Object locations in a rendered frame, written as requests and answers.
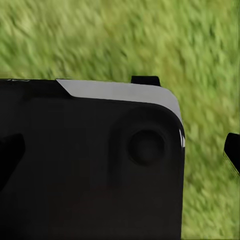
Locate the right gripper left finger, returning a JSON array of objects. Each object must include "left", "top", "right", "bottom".
[{"left": 0, "top": 133, "right": 26, "bottom": 193}]

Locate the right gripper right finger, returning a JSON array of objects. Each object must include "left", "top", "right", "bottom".
[{"left": 224, "top": 133, "right": 240, "bottom": 173}]

